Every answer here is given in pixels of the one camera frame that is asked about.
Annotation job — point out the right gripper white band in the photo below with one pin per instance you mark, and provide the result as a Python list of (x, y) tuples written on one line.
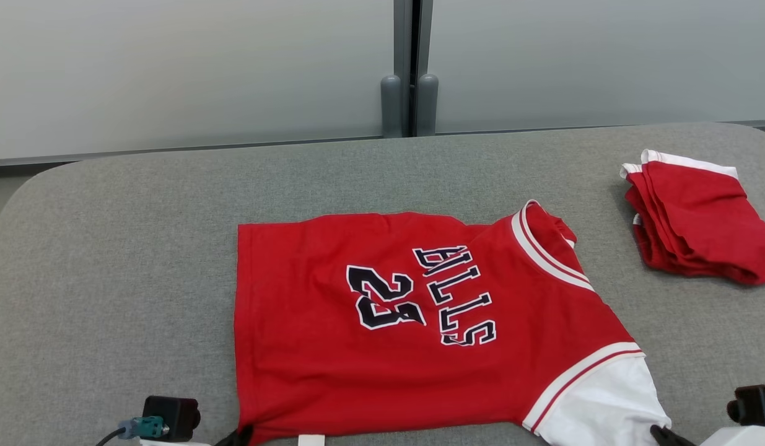
[(747, 437)]

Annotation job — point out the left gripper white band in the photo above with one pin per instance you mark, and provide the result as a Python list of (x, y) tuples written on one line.
[(171, 443)]

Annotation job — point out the red Bulls jersey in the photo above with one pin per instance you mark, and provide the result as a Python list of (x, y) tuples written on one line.
[(308, 359)]

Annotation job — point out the red shorts white stripe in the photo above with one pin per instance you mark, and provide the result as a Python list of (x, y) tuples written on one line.
[(698, 217)]

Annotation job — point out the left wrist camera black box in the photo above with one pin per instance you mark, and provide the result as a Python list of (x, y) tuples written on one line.
[(171, 415)]

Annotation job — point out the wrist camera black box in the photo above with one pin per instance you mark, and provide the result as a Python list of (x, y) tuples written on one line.
[(171, 415), (757, 406)]

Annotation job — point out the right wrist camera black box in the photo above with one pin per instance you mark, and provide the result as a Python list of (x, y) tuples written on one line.
[(757, 406)]

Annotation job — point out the grey partition base rail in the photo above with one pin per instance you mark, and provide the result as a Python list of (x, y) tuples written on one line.
[(605, 126), (171, 150)]

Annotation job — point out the grey cylindrical post foot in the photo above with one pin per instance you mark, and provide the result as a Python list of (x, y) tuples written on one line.
[(427, 105), (391, 108)]

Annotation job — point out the grey partition post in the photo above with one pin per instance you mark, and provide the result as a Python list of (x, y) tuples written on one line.
[(413, 37)]

